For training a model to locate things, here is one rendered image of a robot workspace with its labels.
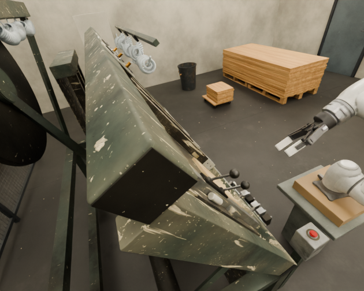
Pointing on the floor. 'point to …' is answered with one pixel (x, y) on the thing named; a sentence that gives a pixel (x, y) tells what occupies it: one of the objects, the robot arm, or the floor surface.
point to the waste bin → (188, 75)
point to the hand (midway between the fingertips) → (283, 149)
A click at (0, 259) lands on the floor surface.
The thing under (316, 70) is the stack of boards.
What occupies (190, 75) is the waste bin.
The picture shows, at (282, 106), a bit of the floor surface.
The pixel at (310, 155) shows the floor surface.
